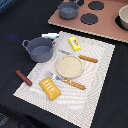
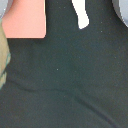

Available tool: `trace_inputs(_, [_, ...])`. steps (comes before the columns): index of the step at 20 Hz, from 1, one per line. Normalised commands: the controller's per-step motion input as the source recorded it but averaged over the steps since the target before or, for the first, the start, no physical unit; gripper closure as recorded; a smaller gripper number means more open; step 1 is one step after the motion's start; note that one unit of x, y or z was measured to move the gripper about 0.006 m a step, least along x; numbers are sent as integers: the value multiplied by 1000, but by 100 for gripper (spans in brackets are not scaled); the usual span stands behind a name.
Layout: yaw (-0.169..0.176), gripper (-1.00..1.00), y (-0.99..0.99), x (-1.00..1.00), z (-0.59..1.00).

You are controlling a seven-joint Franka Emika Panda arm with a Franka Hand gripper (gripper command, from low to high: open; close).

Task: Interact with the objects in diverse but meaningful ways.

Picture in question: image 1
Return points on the yellow butter box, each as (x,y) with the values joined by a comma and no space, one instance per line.
(74,44)

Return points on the yellow toy bread loaf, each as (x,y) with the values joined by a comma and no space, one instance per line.
(50,88)

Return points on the white toy fish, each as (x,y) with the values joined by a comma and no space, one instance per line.
(50,35)

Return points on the beige round plate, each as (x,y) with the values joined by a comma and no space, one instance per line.
(69,66)

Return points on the white woven placemat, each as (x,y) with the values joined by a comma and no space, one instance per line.
(73,105)

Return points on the grey pot on mat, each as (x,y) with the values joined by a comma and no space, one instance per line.
(40,49)

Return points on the brown toy sausage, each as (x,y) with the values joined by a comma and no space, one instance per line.
(23,77)

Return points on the grey pot on stove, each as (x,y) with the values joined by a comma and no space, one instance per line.
(68,10)

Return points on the pink toy stove board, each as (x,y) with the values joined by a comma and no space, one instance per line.
(106,25)

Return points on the beige bowl on stove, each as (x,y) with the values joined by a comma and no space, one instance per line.
(123,14)

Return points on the fork with orange handle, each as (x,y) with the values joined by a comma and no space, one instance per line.
(55,77)

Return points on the knife with orange handle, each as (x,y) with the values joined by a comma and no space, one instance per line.
(80,56)

